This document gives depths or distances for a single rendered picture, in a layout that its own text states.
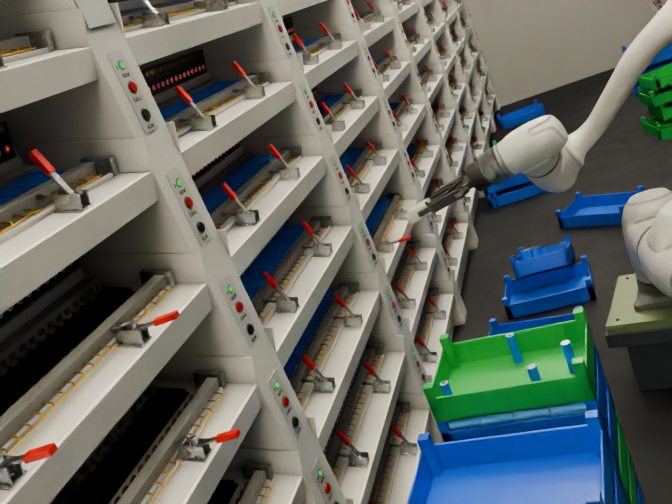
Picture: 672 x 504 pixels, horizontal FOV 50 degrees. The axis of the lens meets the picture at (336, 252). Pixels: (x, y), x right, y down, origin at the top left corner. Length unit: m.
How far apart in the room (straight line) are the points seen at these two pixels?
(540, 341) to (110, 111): 0.94
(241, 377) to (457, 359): 0.56
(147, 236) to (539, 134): 1.00
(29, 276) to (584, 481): 0.84
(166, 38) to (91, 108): 0.23
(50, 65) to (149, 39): 0.26
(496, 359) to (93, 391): 0.91
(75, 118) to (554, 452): 0.91
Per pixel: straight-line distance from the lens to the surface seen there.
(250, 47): 1.73
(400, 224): 2.25
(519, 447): 1.25
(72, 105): 1.12
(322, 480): 1.32
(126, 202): 1.02
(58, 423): 0.87
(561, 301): 2.54
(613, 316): 1.97
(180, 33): 1.32
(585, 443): 1.24
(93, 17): 1.11
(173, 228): 1.10
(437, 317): 2.43
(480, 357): 1.57
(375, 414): 1.69
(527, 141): 1.77
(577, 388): 1.35
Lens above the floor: 1.17
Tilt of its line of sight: 17 degrees down
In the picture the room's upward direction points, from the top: 23 degrees counter-clockwise
